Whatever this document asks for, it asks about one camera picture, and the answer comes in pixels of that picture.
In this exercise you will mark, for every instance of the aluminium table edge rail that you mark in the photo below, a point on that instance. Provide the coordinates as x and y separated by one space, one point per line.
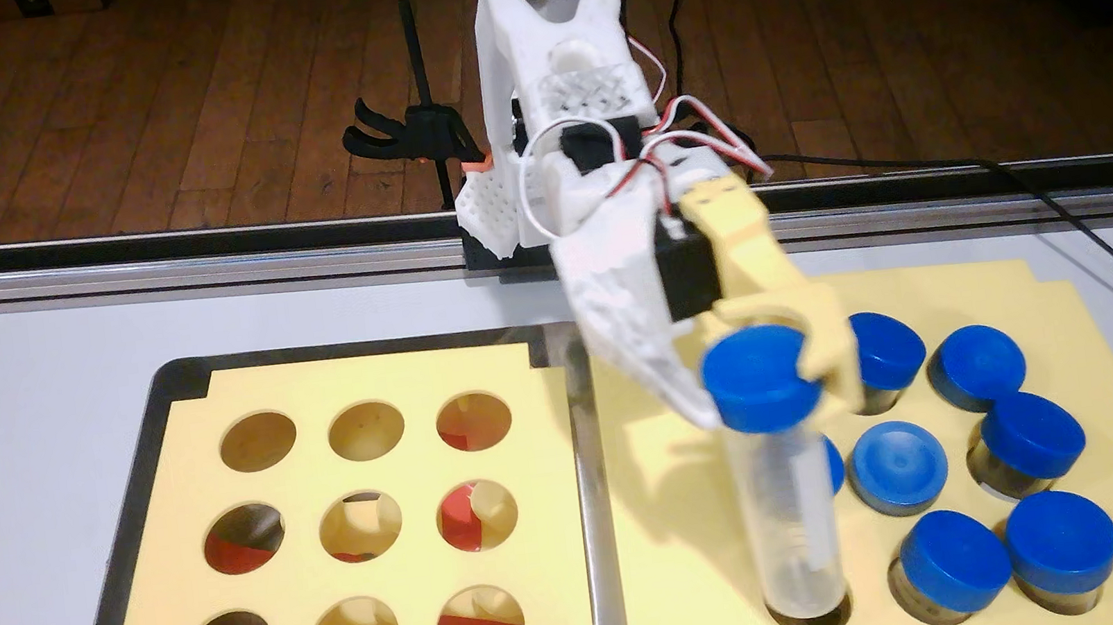
91 273

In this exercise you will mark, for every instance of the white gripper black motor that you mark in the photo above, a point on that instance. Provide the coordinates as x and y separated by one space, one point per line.
691 276

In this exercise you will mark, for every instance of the steel tray with black rim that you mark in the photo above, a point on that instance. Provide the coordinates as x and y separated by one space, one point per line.
131 487

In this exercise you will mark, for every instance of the black bar clamp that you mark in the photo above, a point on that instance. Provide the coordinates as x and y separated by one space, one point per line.
430 123

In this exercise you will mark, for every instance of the yellow foam tube rack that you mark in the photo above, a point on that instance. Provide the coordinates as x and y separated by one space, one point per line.
543 565
684 507

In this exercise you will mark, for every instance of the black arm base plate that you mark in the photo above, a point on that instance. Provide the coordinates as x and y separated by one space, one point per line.
510 268

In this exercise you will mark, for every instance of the blue-capped test tube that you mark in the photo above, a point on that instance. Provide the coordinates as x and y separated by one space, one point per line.
1059 540
1031 431
885 348
757 373
836 464
951 559
977 367
899 467

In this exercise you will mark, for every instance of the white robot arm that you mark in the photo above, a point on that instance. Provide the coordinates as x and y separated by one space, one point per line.
551 30

